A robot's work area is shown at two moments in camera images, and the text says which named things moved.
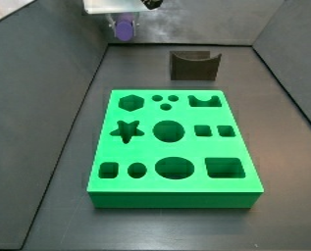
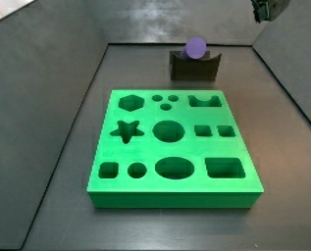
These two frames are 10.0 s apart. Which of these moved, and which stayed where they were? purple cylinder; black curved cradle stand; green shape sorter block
Moved: purple cylinder
Stayed: green shape sorter block; black curved cradle stand
